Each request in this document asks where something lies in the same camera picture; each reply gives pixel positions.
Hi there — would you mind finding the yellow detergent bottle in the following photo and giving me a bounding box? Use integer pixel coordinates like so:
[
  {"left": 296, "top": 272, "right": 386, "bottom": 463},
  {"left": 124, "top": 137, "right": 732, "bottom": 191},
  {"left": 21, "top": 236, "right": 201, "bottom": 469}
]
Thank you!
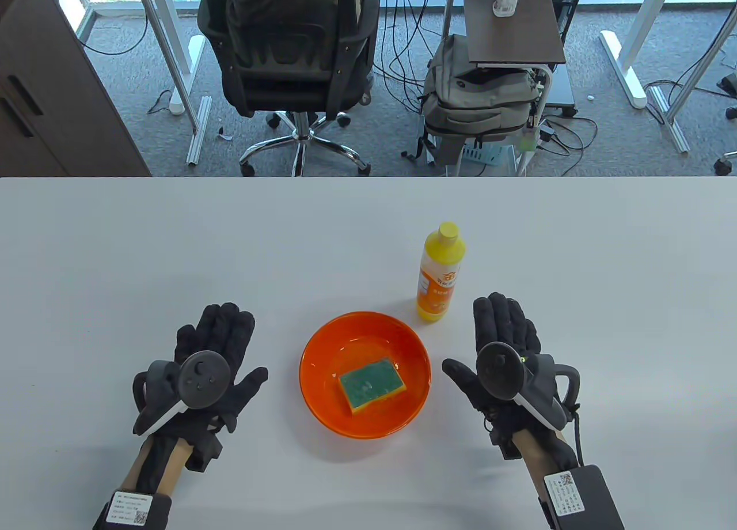
[{"left": 416, "top": 222, "right": 464, "bottom": 324}]

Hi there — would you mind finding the black glove cable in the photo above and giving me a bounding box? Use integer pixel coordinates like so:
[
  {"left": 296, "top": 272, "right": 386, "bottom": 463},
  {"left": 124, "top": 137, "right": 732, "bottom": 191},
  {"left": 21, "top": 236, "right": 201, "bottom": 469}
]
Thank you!
[{"left": 567, "top": 402, "right": 584, "bottom": 468}]

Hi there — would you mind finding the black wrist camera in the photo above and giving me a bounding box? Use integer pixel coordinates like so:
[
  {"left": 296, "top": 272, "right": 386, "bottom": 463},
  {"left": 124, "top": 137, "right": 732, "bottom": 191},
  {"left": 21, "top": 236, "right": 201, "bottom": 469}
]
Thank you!
[
  {"left": 489, "top": 419, "right": 522, "bottom": 460},
  {"left": 189, "top": 428, "right": 224, "bottom": 473}
]

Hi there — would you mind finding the black forearm box with label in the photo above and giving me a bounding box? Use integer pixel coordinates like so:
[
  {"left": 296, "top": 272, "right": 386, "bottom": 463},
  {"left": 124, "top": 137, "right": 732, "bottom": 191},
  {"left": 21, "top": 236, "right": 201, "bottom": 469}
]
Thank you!
[{"left": 538, "top": 464, "right": 626, "bottom": 530}]

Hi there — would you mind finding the black round glove-mounted controller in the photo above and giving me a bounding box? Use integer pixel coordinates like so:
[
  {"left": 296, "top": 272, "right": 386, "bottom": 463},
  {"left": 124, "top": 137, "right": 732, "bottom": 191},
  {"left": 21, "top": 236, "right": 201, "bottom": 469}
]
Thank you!
[
  {"left": 477, "top": 341, "right": 581, "bottom": 433},
  {"left": 132, "top": 350, "right": 232, "bottom": 437}
]

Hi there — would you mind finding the black computer tower on cart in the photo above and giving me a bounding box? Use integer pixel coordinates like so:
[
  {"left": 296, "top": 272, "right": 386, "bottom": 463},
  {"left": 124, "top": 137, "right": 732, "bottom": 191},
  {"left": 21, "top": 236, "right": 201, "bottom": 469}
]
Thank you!
[{"left": 541, "top": 0, "right": 583, "bottom": 119}]

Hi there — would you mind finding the green and yellow sponge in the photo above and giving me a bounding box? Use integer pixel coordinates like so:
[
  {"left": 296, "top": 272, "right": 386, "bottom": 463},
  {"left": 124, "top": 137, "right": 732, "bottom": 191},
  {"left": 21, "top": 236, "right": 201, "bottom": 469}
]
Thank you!
[{"left": 337, "top": 357, "right": 407, "bottom": 415}]

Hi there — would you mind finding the person's right hand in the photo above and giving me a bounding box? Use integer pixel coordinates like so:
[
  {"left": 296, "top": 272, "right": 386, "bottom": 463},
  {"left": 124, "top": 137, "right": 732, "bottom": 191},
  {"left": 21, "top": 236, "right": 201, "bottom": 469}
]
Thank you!
[{"left": 442, "top": 292, "right": 572, "bottom": 434}]

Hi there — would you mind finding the black floor cable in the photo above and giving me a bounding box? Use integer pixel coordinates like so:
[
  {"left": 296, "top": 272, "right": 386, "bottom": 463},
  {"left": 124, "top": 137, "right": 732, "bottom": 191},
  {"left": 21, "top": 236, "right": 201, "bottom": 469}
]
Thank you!
[
  {"left": 74, "top": 28, "right": 151, "bottom": 56},
  {"left": 541, "top": 115, "right": 599, "bottom": 157}
]

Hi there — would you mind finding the light blue plastic basket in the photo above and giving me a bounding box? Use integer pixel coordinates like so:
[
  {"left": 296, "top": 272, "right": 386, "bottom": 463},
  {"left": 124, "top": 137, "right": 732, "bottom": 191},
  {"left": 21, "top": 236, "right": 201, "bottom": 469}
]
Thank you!
[{"left": 459, "top": 140, "right": 511, "bottom": 165}]

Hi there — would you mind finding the side table with dark top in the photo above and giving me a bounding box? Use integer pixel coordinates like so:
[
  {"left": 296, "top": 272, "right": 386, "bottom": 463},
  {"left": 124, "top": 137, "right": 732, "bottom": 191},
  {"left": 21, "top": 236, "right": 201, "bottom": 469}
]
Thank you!
[{"left": 425, "top": 0, "right": 568, "bottom": 177}]

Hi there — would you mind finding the black armband with white label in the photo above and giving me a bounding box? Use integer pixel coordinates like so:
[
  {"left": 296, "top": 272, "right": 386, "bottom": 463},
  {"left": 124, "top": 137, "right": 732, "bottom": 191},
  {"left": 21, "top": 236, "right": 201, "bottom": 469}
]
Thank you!
[{"left": 92, "top": 491, "right": 173, "bottom": 530}]

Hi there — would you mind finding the person's right forearm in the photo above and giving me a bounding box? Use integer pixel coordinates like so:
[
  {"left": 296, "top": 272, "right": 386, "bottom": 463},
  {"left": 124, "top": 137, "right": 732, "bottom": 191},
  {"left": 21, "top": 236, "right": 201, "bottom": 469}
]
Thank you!
[{"left": 507, "top": 425, "right": 625, "bottom": 530}]

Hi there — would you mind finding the black chair caster base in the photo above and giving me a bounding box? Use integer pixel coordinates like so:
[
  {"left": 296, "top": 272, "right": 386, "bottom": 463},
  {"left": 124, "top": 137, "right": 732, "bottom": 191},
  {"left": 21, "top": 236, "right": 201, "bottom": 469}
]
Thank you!
[{"left": 713, "top": 71, "right": 737, "bottom": 177}]

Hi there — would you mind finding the bundle of black cables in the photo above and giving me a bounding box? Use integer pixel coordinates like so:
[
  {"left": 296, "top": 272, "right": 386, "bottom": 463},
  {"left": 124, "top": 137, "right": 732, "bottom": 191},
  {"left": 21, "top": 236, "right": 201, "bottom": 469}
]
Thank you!
[{"left": 373, "top": 0, "right": 445, "bottom": 115}]

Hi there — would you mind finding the orange plastic bowl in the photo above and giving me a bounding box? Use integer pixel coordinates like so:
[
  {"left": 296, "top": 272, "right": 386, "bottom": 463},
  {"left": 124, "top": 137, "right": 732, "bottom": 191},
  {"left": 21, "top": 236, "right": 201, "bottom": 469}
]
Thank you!
[{"left": 299, "top": 312, "right": 432, "bottom": 440}]

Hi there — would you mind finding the brown wooden cabinet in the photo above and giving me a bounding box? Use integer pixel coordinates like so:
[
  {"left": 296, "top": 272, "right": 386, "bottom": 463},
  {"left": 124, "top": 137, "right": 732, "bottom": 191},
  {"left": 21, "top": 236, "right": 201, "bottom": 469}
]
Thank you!
[{"left": 0, "top": 0, "right": 152, "bottom": 177}]

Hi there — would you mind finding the person's left hand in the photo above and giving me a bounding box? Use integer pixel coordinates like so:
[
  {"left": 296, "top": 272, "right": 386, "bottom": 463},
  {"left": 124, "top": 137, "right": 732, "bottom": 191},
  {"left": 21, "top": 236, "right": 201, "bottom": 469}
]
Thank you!
[{"left": 134, "top": 303, "right": 268, "bottom": 438}]

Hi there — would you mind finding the black office chair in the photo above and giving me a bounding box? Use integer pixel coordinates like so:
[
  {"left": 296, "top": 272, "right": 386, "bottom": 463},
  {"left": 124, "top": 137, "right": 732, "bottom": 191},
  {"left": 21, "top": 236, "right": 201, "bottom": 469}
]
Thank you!
[{"left": 197, "top": 0, "right": 381, "bottom": 177}]

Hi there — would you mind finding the grey backpack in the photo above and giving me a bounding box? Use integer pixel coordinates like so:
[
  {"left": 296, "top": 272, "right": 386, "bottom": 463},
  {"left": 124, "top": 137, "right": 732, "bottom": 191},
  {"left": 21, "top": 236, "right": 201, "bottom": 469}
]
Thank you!
[{"left": 418, "top": 33, "right": 543, "bottom": 168}]

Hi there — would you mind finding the aluminium profile rail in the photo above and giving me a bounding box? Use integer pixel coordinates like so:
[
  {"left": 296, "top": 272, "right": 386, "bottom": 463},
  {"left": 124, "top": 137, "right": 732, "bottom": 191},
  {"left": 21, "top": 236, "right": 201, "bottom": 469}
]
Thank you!
[{"left": 185, "top": 94, "right": 213, "bottom": 167}]

